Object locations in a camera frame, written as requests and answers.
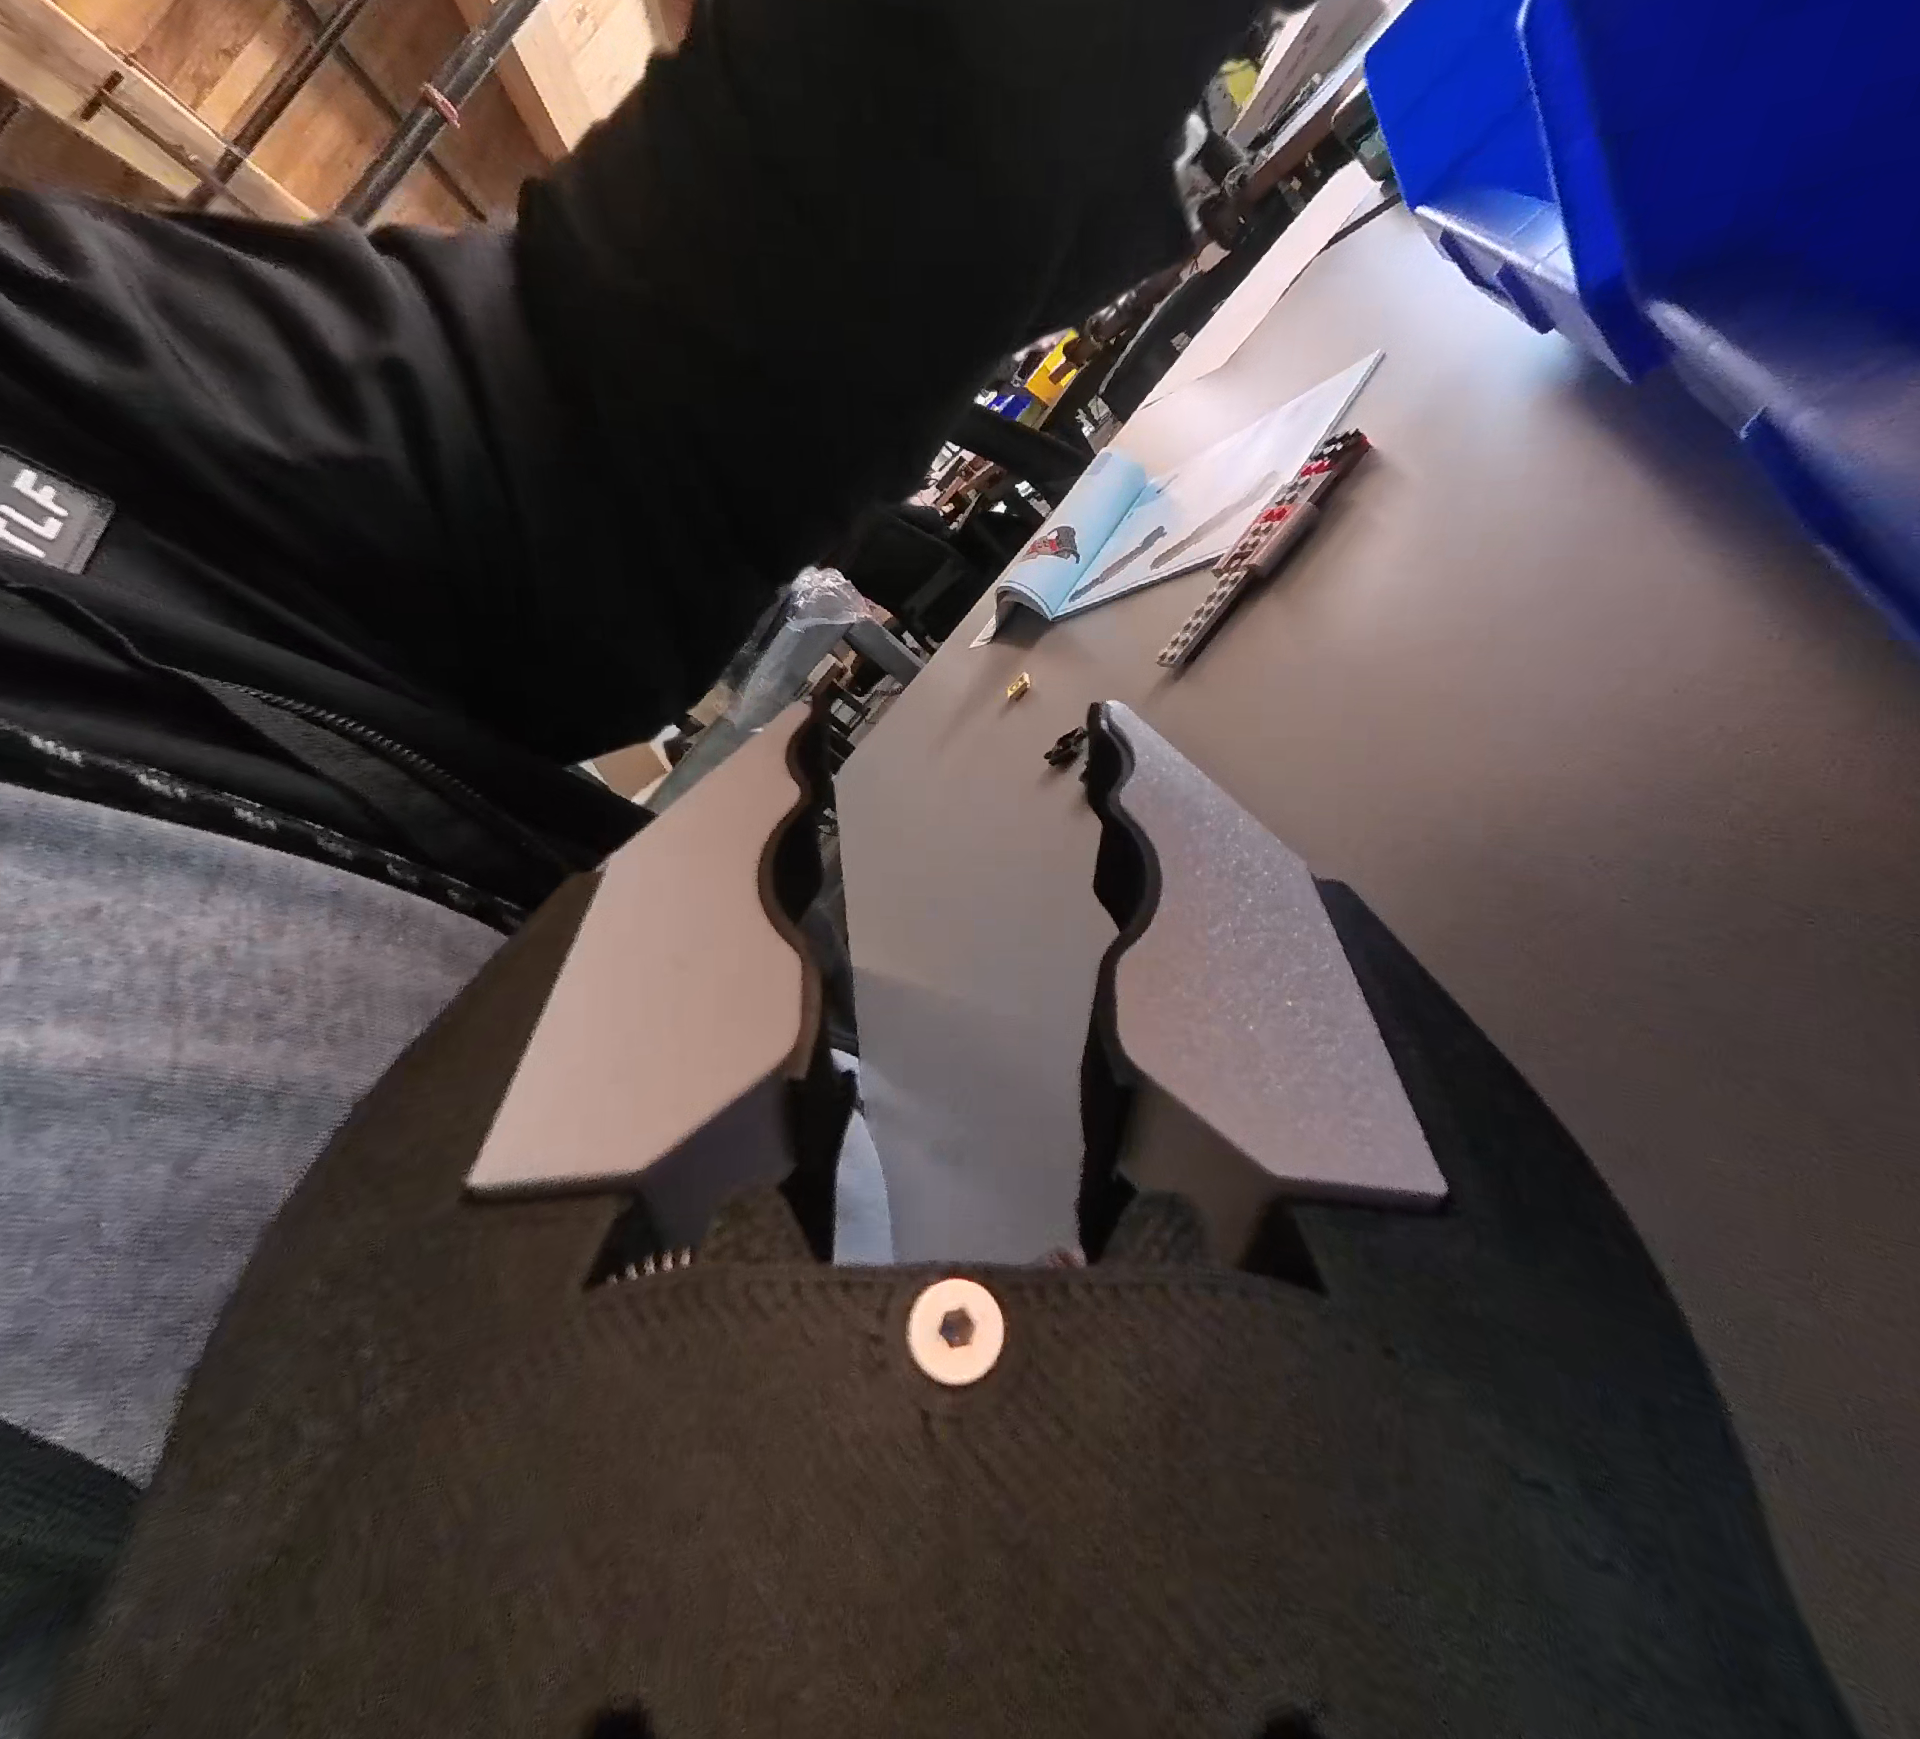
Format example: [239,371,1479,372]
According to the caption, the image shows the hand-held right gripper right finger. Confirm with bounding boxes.
[1079,700,1450,1272]

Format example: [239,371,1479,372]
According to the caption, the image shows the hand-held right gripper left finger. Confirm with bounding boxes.
[464,702,839,1252]

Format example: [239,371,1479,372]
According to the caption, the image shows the blue plastic bin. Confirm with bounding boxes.
[1363,0,1629,382]
[1515,0,1920,653]

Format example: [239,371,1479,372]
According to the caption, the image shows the person's left forearm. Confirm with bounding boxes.
[500,0,1448,781]

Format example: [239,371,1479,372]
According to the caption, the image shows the grey red brick model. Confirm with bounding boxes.
[1158,431,1375,670]

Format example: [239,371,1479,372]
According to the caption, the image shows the light blue instruction booklet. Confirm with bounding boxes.
[972,349,1384,649]

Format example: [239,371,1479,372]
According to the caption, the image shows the black office chair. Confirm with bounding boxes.
[839,396,1095,631]

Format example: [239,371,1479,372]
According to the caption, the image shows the person's black jacket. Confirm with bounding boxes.
[0,187,842,916]

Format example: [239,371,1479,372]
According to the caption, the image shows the white paper sheet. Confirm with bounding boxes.
[1141,165,1405,408]

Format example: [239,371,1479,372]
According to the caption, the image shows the dark ceiling pipe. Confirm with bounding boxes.
[181,0,511,211]

